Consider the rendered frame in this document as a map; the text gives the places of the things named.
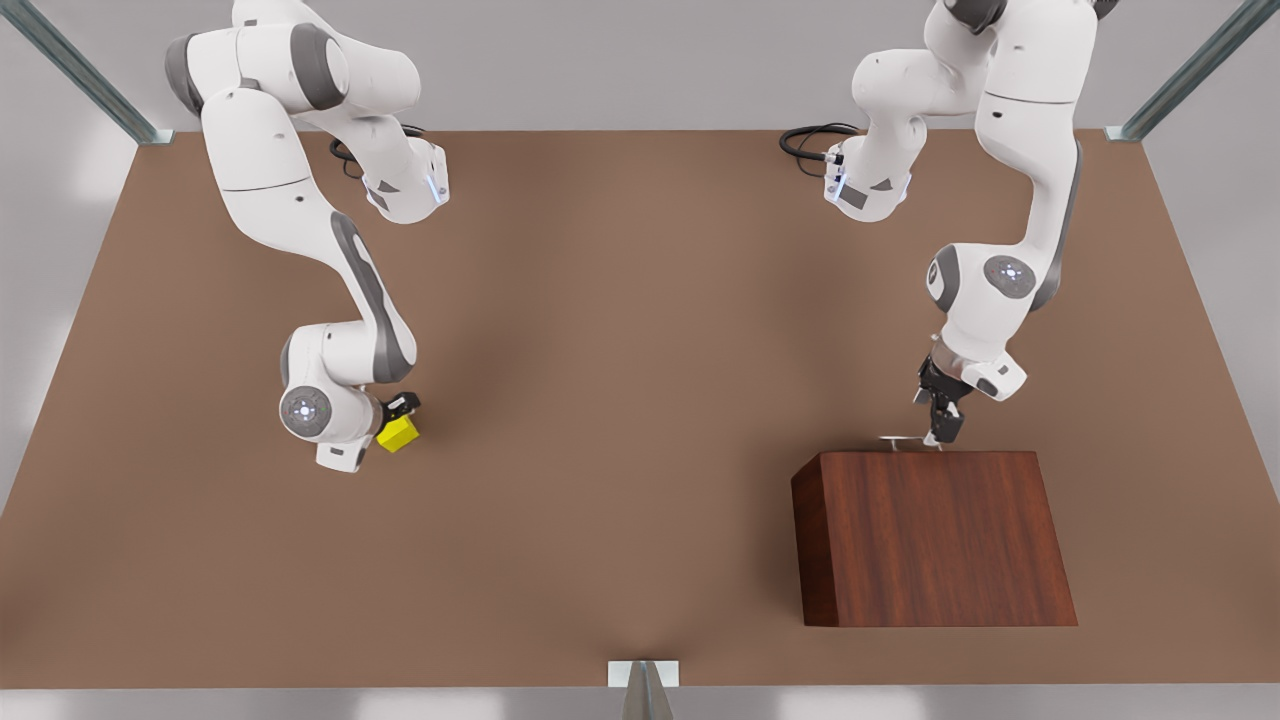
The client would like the dark wooden drawer cabinet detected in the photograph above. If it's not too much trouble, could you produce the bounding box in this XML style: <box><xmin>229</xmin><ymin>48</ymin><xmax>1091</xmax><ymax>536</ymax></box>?
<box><xmin>791</xmin><ymin>450</ymin><xmax>1079</xmax><ymax>629</ymax></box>

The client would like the black cable loop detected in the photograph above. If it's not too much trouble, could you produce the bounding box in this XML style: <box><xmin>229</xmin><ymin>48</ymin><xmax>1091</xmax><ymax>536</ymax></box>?
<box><xmin>329</xmin><ymin>124</ymin><xmax>429</xmax><ymax>181</ymax></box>
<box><xmin>779</xmin><ymin>123</ymin><xmax>865</xmax><ymax>179</ymax></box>

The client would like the silver frame post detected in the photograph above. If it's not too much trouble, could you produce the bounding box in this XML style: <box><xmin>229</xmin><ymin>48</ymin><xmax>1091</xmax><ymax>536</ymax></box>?
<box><xmin>0</xmin><ymin>0</ymin><xmax>174</xmax><ymax>146</ymax></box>
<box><xmin>608</xmin><ymin>660</ymin><xmax>680</xmax><ymax>720</ymax></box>
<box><xmin>1105</xmin><ymin>0</ymin><xmax>1280</xmax><ymax>143</ymax></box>

